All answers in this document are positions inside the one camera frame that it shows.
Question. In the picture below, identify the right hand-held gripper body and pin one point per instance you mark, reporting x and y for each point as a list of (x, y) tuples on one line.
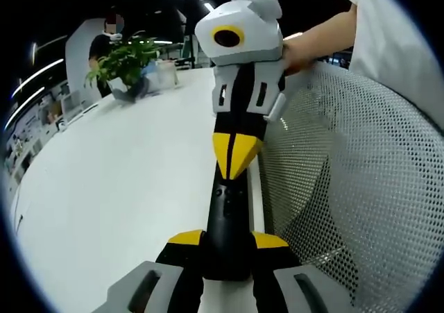
[(256, 32)]

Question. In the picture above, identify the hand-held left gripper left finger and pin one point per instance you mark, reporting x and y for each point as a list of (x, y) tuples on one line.
[(152, 285)]

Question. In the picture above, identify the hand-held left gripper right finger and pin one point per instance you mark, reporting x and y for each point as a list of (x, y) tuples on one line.
[(284, 285)]

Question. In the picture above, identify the black remote control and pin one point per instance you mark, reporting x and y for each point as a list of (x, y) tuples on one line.
[(227, 236)]

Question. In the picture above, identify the person's right hand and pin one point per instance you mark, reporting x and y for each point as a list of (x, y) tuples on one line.
[(300, 54)]

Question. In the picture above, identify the clear glass container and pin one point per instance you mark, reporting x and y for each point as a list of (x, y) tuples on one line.
[(164, 75)]

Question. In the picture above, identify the white mesh office chair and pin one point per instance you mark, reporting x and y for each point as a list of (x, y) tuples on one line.
[(364, 188)]

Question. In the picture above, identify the green potted plant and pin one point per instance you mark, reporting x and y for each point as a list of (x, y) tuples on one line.
[(125, 63)]

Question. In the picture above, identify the white square pillar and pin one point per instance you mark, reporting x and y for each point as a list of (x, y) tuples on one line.
[(78, 59)]

